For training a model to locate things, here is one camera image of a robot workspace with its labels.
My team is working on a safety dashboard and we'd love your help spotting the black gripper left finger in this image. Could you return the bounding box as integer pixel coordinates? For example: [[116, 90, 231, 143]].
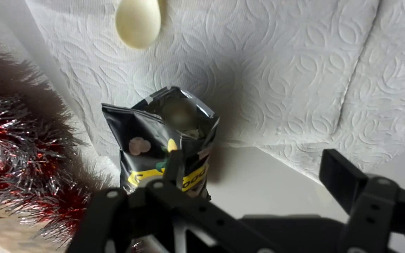
[[66, 149, 279, 253]]

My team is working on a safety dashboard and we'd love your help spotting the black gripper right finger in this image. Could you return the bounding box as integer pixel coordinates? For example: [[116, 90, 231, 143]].
[[318, 147, 405, 253]]

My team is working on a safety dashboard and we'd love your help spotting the silver foil snack bag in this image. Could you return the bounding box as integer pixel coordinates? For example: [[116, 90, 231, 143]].
[[102, 84, 221, 201]]

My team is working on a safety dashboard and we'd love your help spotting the small white paper towel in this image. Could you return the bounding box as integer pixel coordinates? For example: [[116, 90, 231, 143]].
[[338, 0, 405, 188]]

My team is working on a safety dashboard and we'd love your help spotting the red silver tinsel garland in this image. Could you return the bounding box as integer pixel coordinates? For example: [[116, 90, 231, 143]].
[[0, 26, 106, 244]]

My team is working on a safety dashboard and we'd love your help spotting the large white paper towel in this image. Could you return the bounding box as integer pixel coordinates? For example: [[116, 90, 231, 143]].
[[24, 0, 383, 180]]

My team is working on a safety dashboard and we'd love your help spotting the cream plastic spoon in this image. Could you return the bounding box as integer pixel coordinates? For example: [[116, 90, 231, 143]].
[[114, 0, 163, 50]]

